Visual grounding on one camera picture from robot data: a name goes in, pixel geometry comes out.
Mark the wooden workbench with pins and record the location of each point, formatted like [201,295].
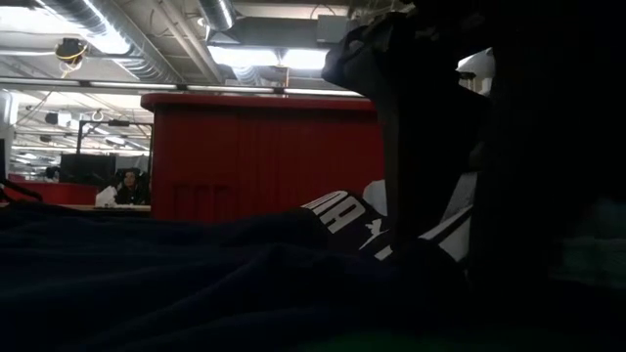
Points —
[122,207]

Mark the long linear ceiling light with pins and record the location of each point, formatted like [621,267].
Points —
[147,85]

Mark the person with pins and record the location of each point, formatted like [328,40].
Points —
[129,188]

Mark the red storage bin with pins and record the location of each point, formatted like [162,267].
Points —
[63,193]

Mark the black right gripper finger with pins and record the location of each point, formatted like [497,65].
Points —
[425,171]

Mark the red plastic laundry bin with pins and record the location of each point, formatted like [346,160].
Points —
[269,156]

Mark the large round silver duct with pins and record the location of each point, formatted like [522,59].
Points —
[147,71]

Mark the bright ceiling light panel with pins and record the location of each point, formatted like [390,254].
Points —
[244,56]

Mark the black security camera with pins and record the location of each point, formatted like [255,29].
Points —
[465,74]

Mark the navy blue garment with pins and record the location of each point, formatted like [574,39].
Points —
[195,278]

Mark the black monitor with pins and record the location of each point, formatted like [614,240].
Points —
[88,168]

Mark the small round silver duct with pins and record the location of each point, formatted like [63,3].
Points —
[217,14]

